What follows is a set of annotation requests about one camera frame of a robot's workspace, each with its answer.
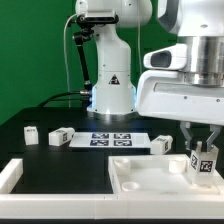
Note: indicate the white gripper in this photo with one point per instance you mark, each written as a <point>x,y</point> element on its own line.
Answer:
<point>163,93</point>

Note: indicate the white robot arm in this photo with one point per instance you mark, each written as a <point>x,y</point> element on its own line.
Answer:
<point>197,23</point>

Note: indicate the white tag base sheet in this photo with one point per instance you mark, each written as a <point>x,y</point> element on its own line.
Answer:
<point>110,140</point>

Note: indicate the white U-shaped obstacle fence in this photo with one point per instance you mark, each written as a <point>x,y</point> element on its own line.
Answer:
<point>127,205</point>

